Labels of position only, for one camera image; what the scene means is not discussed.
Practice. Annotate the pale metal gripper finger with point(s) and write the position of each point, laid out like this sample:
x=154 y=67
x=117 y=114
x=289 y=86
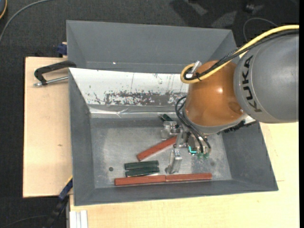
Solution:
x=176 y=159
x=170 y=127

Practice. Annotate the dark green flat block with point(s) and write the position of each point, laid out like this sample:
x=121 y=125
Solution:
x=164 y=117
x=142 y=172
x=141 y=164

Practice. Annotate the red-brown flat block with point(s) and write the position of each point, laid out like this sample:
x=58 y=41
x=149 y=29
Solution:
x=188 y=177
x=156 y=149
x=140 y=180

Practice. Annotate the grey metal bin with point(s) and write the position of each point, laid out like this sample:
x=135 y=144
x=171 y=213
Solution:
x=142 y=44

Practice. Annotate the pale wood flat board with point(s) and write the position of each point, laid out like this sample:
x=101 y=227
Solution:
x=45 y=132

